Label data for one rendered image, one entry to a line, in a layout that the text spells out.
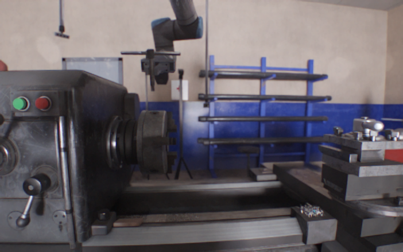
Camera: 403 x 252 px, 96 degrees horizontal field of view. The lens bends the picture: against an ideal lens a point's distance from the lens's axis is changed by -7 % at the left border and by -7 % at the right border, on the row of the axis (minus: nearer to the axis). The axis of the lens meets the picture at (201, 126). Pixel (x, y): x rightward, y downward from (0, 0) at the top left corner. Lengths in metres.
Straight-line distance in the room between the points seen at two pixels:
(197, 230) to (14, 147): 0.56
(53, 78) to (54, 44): 3.98
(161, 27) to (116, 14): 3.41
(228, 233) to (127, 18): 4.00
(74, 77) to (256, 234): 0.71
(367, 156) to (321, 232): 0.28
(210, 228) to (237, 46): 3.71
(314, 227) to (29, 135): 0.86
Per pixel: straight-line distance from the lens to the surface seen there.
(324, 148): 0.82
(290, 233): 0.76
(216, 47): 4.01
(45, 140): 0.63
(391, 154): 3.68
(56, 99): 0.59
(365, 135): 0.76
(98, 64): 4.14
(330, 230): 0.80
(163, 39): 0.95
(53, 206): 0.69
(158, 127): 0.69
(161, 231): 0.69
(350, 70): 5.26
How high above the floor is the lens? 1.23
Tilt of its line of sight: 5 degrees down
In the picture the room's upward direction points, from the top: straight up
